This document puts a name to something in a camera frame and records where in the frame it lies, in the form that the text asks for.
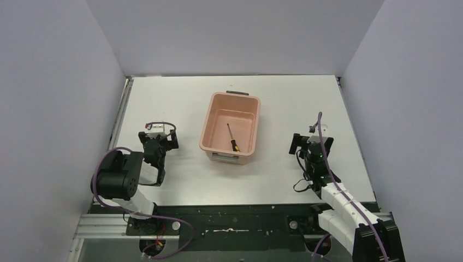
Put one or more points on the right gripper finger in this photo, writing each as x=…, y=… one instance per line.
x=298, y=141
x=328, y=144

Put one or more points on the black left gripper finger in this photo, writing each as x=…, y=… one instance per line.
x=172, y=140
x=143, y=136

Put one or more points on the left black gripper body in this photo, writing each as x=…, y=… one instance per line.
x=158, y=141

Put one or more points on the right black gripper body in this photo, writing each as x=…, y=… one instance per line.
x=302, y=143

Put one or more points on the black yellow screwdriver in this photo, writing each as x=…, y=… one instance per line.
x=232, y=140

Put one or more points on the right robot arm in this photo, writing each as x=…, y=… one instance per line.
x=366, y=236

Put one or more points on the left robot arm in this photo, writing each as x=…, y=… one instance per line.
x=118, y=175

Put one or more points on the pink plastic bin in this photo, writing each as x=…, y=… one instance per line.
x=242, y=112

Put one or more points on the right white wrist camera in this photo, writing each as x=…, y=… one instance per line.
x=314, y=133

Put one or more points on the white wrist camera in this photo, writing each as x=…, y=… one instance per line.
x=314, y=133
x=155, y=129

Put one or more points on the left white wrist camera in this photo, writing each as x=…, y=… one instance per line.
x=155, y=129

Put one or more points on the aluminium table edge rail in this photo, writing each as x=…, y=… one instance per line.
x=121, y=112

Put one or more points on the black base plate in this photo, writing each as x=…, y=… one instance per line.
x=301, y=237

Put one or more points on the front aluminium rail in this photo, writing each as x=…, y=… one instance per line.
x=118, y=226

